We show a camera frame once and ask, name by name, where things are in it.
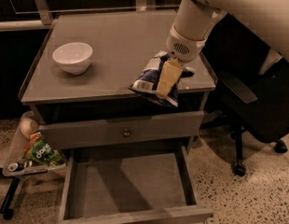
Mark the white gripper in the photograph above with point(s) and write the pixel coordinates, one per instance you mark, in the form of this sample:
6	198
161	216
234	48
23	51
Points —
184	48

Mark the grey drawer cabinet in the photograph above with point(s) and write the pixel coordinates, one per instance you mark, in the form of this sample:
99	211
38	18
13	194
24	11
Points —
103	91

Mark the white ceramic bowl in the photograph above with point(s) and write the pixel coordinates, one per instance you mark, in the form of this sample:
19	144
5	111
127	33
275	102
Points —
73	58

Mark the blue chip bag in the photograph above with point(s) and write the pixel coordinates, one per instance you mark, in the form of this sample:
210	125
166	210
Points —
147	82

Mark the beige round object in bin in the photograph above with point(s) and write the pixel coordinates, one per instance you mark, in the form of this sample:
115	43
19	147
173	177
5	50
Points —
28	127

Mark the closed grey top drawer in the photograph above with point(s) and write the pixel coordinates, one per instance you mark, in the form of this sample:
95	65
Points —
103	132

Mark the open grey middle drawer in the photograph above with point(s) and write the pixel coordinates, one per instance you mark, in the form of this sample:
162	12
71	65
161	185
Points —
145	184

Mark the black stand leg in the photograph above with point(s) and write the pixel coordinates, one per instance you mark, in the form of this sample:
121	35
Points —
5	210

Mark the metal soda can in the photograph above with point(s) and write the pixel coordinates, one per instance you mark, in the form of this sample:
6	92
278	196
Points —
15	167

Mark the black office chair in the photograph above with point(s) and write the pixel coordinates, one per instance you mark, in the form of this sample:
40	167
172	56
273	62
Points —
247	100

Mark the green snack bag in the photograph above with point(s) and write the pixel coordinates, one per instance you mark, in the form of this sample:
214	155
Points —
38	150

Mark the round metal drawer knob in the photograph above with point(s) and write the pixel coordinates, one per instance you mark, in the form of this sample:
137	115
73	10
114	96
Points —
127	133

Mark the metal railing bar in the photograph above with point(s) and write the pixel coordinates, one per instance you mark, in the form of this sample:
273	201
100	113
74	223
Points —
95	21

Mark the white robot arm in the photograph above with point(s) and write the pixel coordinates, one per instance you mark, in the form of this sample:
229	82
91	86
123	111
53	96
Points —
268	19

